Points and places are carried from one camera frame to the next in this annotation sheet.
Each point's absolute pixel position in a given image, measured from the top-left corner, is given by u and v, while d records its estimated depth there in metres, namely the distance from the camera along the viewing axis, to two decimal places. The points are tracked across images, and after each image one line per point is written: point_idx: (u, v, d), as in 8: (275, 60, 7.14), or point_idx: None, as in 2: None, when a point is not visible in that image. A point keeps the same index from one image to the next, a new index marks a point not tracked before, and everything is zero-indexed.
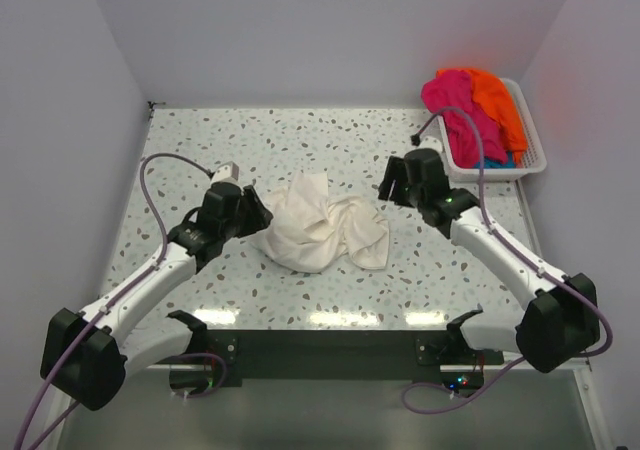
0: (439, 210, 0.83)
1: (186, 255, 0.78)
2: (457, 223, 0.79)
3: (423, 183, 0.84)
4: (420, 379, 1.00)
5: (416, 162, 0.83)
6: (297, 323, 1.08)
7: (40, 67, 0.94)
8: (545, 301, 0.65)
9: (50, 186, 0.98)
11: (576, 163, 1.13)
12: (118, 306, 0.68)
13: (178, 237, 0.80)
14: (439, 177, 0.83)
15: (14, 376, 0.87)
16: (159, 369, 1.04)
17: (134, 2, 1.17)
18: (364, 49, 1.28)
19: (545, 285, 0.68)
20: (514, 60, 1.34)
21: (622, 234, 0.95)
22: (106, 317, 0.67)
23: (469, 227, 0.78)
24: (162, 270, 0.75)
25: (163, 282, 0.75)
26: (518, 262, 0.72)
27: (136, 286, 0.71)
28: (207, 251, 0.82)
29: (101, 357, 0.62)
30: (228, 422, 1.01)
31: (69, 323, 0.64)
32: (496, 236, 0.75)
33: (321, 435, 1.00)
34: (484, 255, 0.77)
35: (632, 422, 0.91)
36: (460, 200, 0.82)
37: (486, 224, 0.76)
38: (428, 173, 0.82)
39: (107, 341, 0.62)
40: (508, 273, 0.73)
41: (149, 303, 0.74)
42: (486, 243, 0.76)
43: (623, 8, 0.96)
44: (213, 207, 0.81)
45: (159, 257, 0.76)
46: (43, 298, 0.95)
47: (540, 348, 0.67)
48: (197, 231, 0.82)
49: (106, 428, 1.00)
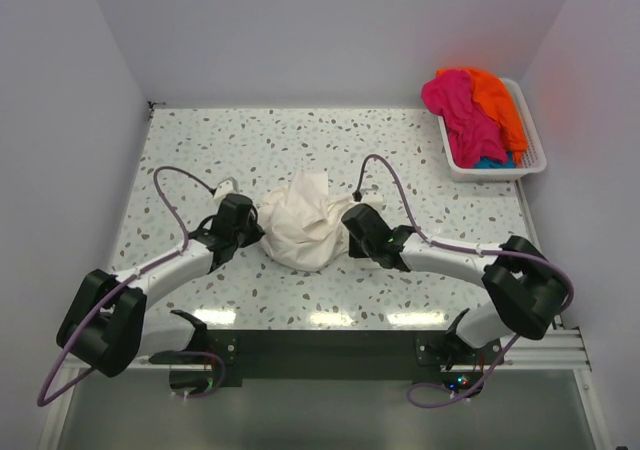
0: (389, 252, 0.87)
1: (207, 249, 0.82)
2: (405, 254, 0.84)
3: (366, 237, 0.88)
4: (421, 379, 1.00)
5: (353, 221, 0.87)
6: (297, 323, 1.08)
7: (39, 66, 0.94)
8: (496, 272, 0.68)
9: (51, 185, 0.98)
11: (576, 163, 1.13)
12: (147, 274, 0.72)
13: (197, 237, 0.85)
14: (376, 223, 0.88)
15: (14, 376, 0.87)
16: (159, 369, 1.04)
17: (134, 2, 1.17)
18: (365, 49, 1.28)
19: (488, 260, 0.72)
20: (514, 60, 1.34)
21: (622, 234, 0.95)
22: (138, 280, 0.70)
23: (414, 248, 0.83)
24: (185, 256, 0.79)
25: (185, 267, 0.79)
26: (461, 253, 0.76)
27: (164, 261, 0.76)
28: (222, 255, 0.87)
29: (130, 314, 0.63)
30: (227, 422, 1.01)
31: (102, 280, 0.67)
32: (437, 244, 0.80)
33: (321, 435, 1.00)
34: (436, 265, 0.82)
35: (633, 422, 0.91)
36: (401, 237, 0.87)
37: (425, 240, 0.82)
38: (366, 224, 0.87)
39: (139, 299, 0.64)
40: (459, 268, 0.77)
41: (169, 283, 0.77)
42: (433, 255, 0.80)
43: (622, 7, 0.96)
44: (228, 215, 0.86)
45: (184, 245, 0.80)
46: (43, 297, 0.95)
47: (520, 320, 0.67)
48: (213, 235, 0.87)
49: (106, 427, 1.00)
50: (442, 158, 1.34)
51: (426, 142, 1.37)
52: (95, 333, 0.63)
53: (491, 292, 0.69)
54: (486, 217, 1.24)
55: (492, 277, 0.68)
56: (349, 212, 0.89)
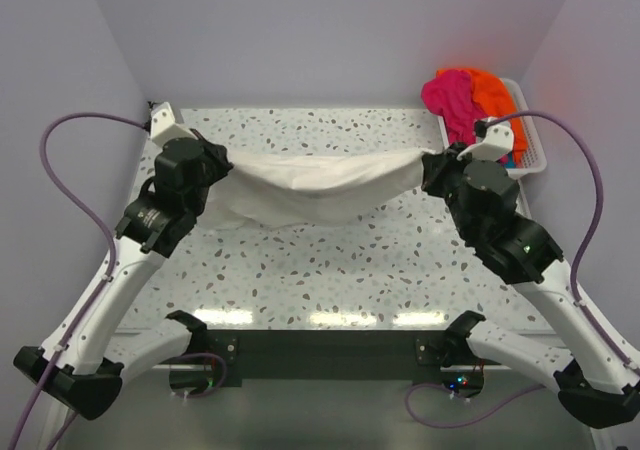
0: (509, 257, 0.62)
1: (140, 253, 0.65)
2: (539, 287, 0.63)
3: (491, 217, 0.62)
4: (420, 380, 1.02)
5: (491, 194, 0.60)
6: (297, 323, 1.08)
7: (41, 67, 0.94)
8: (633, 399, 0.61)
9: (51, 185, 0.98)
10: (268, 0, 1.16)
11: (576, 163, 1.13)
12: (75, 336, 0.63)
13: (132, 223, 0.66)
14: (510, 209, 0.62)
15: (13, 377, 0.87)
16: (159, 369, 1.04)
17: (135, 3, 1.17)
18: (365, 48, 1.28)
19: (632, 379, 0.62)
20: (514, 60, 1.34)
21: (621, 234, 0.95)
22: (66, 353, 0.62)
23: (552, 297, 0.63)
24: (117, 278, 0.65)
25: (123, 291, 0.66)
26: (604, 347, 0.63)
27: (93, 305, 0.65)
28: (172, 232, 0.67)
29: (69, 396, 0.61)
30: (227, 422, 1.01)
31: (30, 365, 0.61)
32: (586, 314, 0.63)
33: (322, 435, 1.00)
34: (554, 320, 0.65)
35: (632, 421, 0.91)
36: (533, 236, 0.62)
37: (578, 301, 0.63)
38: (501, 209, 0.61)
39: (70, 385, 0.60)
40: (586, 353, 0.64)
41: (119, 311, 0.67)
42: (572, 319, 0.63)
43: (623, 7, 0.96)
44: (168, 178, 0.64)
45: (109, 267, 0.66)
46: (41, 297, 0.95)
47: (599, 419, 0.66)
48: (154, 210, 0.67)
49: (106, 428, 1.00)
50: None
51: (426, 142, 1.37)
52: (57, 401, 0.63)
53: (611, 404, 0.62)
54: None
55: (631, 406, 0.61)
56: (481, 179, 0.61)
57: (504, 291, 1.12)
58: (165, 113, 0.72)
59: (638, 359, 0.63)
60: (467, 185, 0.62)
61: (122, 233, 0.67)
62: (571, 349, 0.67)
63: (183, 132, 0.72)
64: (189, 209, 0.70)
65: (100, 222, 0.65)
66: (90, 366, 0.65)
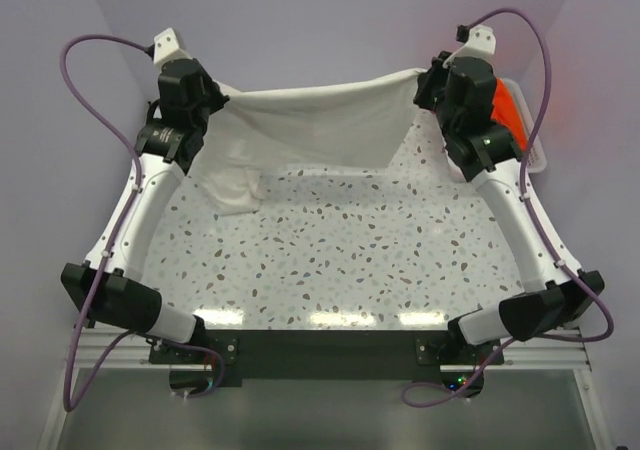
0: (470, 145, 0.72)
1: (167, 164, 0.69)
2: (488, 176, 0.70)
3: (462, 108, 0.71)
4: (421, 379, 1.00)
5: (466, 82, 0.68)
6: (297, 323, 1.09)
7: (42, 68, 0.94)
8: (554, 294, 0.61)
9: (50, 185, 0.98)
10: (268, 1, 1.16)
11: (576, 162, 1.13)
12: (118, 244, 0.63)
13: (149, 143, 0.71)
14: (484, 103, 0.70)
15: (14, 377, 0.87)
16: (159, 369, 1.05)
17: (135, 3, 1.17)
18: (365, 48, 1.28)
19: (558, 277, 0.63)
20: (514, 60, 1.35)
21: (622, 234, 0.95)
22: (113, 259, 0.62)
23: (499, 187, 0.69)
24: (148, 190, 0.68)
25: (154, 201, 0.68)
26: (539, 243, 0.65)
27: (128, 215, 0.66)
28: (188, 146, 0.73)
29: (126, 297, 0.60)
30: (227, 421, 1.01)
31: (79, 275, 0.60)
32: (528, 208, 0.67)
33: (321, 436, 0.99)
34: (501, 214, 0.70)
35: (632, 421, 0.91)
36: (498, 135, 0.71)
37: (523, 192, 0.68)
38: (473, 99, 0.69)
39: (125, 283, 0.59)
40: (522, 248, 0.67)
41: (152, 223, 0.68)
42: (512, 208, 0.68)
43: (623, 8, 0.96)
44: (173, 96, 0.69)
45: (138, 179, 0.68)
46: (42, 296, 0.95)
47: (523, 323, 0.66)
48: (167, 129, 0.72)
49: (105, 428, 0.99)
50: (442, 158, 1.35)
51: (426, 142, 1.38)
52: (108, 311, 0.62)
53: (528, 298, 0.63)
54: (485, 217, 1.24)
55: (547, 300, 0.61)
56: (464, 68, 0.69)
57: (504, 291, 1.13)
58: (169, 39, 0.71)
59: (570, 262, 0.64)
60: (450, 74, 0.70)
61: (141, 152, 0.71)
62: (512, 248, 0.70)
63: (186, 58, 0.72)
64: (197, 124, 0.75)
65: (118, 133, 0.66)
66: (136, 273, 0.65)
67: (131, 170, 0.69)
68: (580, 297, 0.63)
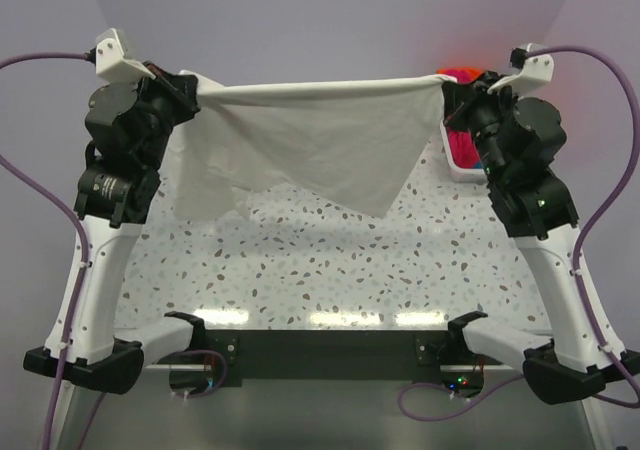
0: (522, 203, 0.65)
1: (111, 229, 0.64)
2: (539, 243, 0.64)
3: (520, 161, 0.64)
4: (419, 380, 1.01)
5: (532, 136, 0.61)
6: (297, 323, 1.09)
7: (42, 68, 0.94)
8: (594, 382, 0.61)
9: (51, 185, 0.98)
10: (267, 0, 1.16)
11: (577, 163, 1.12)
12: (76, 328, 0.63)
13: (93, 200, 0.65)
14: (543, 158, 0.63)
15: (15, 377, 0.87)
16: (160, 369, 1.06)
17: (135, 3, 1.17)
18: (364, 47, 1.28)
19: (601, 362, 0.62)
20: None
21: (624, 233, 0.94)
22: (74, 346, 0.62)
23: (549, 258, 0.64)
24: (97, 262, 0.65)
25: (109, 272, 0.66)
26: (585, 323, 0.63)
27: (83, 294, 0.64)
28: (137, 193, 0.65)
29: (94, 382, 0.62)
30: (227, 422, 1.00)
31: (43, 365, 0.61)
32: (579, 285, 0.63)
33: (321, 436, 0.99)
34: (544, 285, 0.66)
35: (634, 422, 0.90)
36: (552, 193, 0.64)
37: (574, 269, 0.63)
38: (533, 155, 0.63)
39: (93, 370, 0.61)
40: (565, 325, 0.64)
41: (110, 292, 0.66)
42: (561, 282, 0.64)
43: (623, 6, 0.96)
44: (112, 143, 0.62)
45: (84, 253, 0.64)
46: (41, 298, 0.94)
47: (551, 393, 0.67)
48: (111, 176, 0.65)
49: (106, 427, 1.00)
50: (442, 158, 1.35)
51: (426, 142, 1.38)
52: None
53: (568, 379, 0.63)
54: (486, 217, 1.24)
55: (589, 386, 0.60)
56: (530, 118, 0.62)
57: (504, 292, 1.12)
58: (111, 45, 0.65)
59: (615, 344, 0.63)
60: (511, 122, 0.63)
61: (84, 212, 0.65)
62: (550, 315, 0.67)
63: (132, 68, 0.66)
64: (147, 165, 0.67)
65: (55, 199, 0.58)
66: (104, 349, 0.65)
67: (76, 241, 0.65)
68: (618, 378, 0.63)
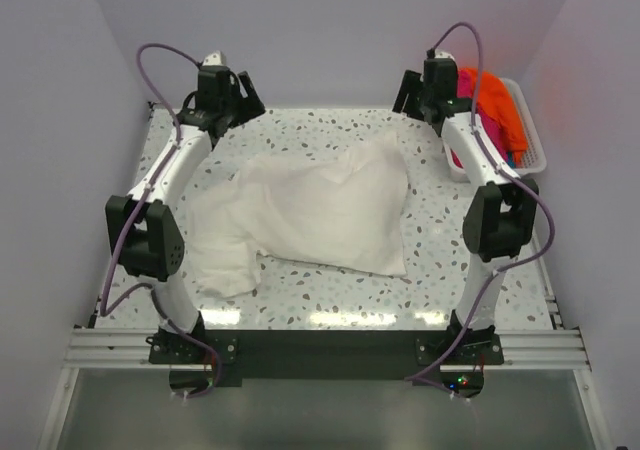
0: (438, 109, 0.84)
1: (200, 133, 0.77)
2: (448, 123, 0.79)
3: (432, 86, 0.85)
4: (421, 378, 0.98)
5: (432, 64, 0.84)
6: (297, 323, 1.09)
7: (42, 68, 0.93)
8: (490, 189, 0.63)
9: (52, 185, 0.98)
10: (267, 1, 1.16)
11: (576, 162, 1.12)
12: (159, 182, 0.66)
13: (184, 118, 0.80)
14: (449, 81, 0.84)
15: (15, 378, 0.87)
16: (159, 369, 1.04)
17: (135, 3, 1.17)
18: (365, 47, 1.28)
19: (497, 180, 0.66)
20: (514, 60, 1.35)
21: (624, 234, 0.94)
22: (153, 192, 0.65)
23: (455, 127, 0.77)
24: (184, 149, 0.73)
25: (190, 159, 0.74)
26: (482, 157, 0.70)
27: (169, 163, 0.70)
28: (217, 126, 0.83)
29: (164, 224, 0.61)
30: (227, 421, 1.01)
31: (123, 203, 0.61)
32: (477, 137, 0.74)
33: (321, 435, 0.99)
34: (462, 151, 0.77)
35: (632, 421, 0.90)
36: (462, 102, 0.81)
37: (472, 124, 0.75)
38: (440, 76, 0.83)
39: (164, 209, 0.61)
40: (472, 166, 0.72)
41: (183, 179, 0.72)
42: (465, 140, 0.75)
43: (623, 6, 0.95)
44: (210, 88, 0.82)
45: (177, 139, 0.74)
46: (41, 298, 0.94)
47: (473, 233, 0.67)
48: (200, 112, 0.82)
49: (106, 427, 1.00)
50: (442, 158, 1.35)
51: (426, 142, 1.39)
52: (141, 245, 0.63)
53: (473, 200, 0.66)
54: None
55: (487, 189, 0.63)
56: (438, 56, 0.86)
57: None
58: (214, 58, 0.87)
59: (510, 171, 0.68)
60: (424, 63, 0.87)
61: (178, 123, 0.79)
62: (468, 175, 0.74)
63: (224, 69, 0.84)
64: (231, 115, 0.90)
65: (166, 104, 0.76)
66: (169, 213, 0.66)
67: (171, 135, 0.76)
68: (528, 203, 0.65)
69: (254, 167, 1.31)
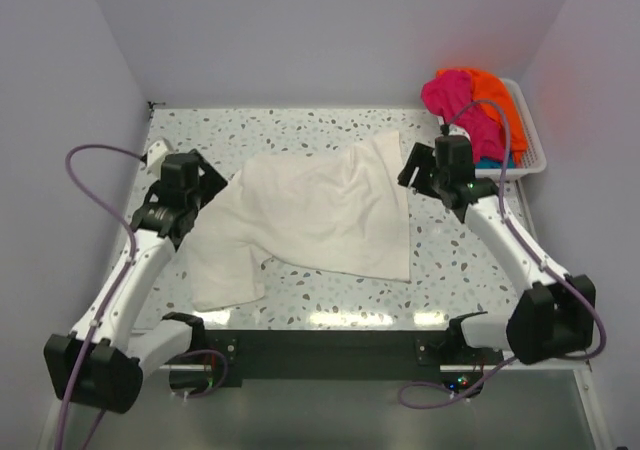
0: (458, 193, 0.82)
1: (158, 239, 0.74)
2: (472, 209, 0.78)
3: (447, 167, 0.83)
4: (420, 379, 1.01)
5: (445, 145, 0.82)
6: (297, 323, 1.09)
7: (42, 68, 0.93)
8: (541, 293, 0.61)
9: (52, 185, 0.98)
10: (268, 1, 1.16)
11: (577, 163, 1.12)
12: (107, 313, 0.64)
13: (143, 221, 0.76)
14: (465, 160, 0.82)
15: (14, 378, 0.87)
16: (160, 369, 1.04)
17: (135, 3, 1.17)
18: (365, 48, 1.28)
19: (543, 278, 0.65)
20: (514, 60, 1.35)
21: (624, 234, 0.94)
22: (100, 329, 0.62)
23: (482, 214, 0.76)
24: (140, 262, 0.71)
25: (145, 273, 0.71)
26: (521, 252, 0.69)
27: (120, 286, 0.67)
28: (180, 225, 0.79)
29: (111, 368, 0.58)
30: (227, 422, 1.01)
31: (64, 347, 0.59)
32: (509, 226, 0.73)
33: (321, 435, 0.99)
34: (493, 243, 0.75)
35: (633, 421, 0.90)
36: (479, 188, 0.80)
37: (502, 213, 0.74)
38: (455, 157, 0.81)
39: (110, 353, 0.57)
40: (510, 262, 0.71)
41: (139, 295, 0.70)
42: (497, 231, 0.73)
43: (623, 6, 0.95)
44: (174, 180, 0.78)
45: (131, 251, 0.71)
46: (40, 298, 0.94)
47: (525, 342, 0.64)
48: (161, 209, 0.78)
49: (105, 428, 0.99)
50: None
51: (426, 142, 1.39)
52: (89, 386, 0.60)
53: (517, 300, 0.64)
54: None
55: (537, 292, 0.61)
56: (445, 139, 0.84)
57: (504, 291, 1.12)
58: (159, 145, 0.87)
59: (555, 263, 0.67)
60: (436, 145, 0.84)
61: (137, 227, 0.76)
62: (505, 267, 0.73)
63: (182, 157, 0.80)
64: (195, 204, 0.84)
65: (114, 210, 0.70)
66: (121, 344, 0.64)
67: (125, 244, 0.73)
68: (581, 307, 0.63)
69: (254, 166, 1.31)
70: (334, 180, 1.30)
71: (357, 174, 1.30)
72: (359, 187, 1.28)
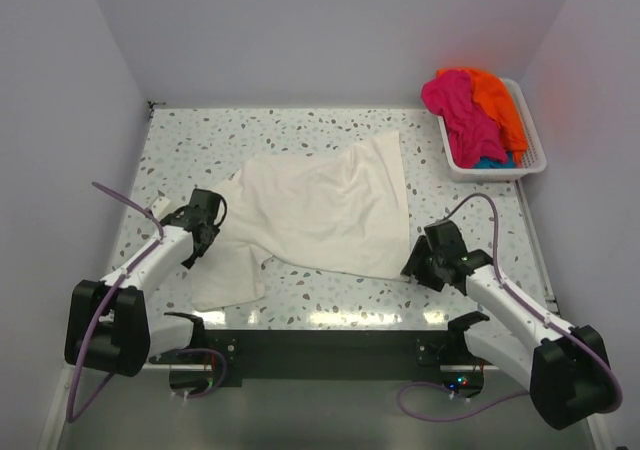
0: (455, 268, 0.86)
1: (185, 231, 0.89)
2: (471, 280, 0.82)
3: (440, 249, 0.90)
4: (419, 379, 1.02)
5: (432, 229, 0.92)
6: (297, 323, 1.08)
7: (41, 68, 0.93)
8: (551, 349, 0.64)
9: (52, 185, 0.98)
10: (268, 1, 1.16)
11: (576, 164, 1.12)
12: (136, 271, 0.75)
13: (170, 221, 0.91)
14: (454, 238, 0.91)
15: (14, 379, 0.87)
16: (160, 369, 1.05)
17: (135, 3, 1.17)
18: (365, 48, 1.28)
19: (551, 335, 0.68)
20: (514, 60, 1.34)
21: (624, 235, 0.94)
22: (129, 278, 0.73)
23: (481, 281, 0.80)
24: (166, 244, 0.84)
25: (169, 253, 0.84)
26: (526, 313, 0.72)
27: (148, 256, 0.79)
28: (200, 229, 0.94)
29: (130, 316, 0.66)
30: (227, 422, 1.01)
31: (92, 290, 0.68)
32: (507, 290, 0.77)
33: (321, 435, 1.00)
34: (497, 308, 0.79)
35: (633, 421, 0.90)
36: (475, 259, 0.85)
37: (497, 278, 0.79)
38: (444, 237, 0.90)
39: (135, 297, 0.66)
40: (517, 323, 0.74)
41: (159, 273, 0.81)
42: (497, 296, 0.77)
43: (622, 7, 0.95)
44: (200, 200, 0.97)
45: (161, 232, 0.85)
46: (41, 299, 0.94)
47: (548, 403, 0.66)
48: (185, 215, 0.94)
49: (104, 428, 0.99)
50: (442, 158, 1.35)
51: (426, 142, 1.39)
52: (103, 341, 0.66)
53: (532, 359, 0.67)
54: (486, 216, 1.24)
55: (547, 349, 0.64)
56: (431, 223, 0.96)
57: None
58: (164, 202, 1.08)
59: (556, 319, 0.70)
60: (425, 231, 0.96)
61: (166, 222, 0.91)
62: (513, 329, 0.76)
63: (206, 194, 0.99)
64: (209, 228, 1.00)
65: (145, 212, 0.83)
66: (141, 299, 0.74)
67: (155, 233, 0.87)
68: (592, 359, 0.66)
69: (254, 166, 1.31)
70: (335, 180, 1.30)
71: (357, 174, 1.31)
72: (359, 187, 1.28)
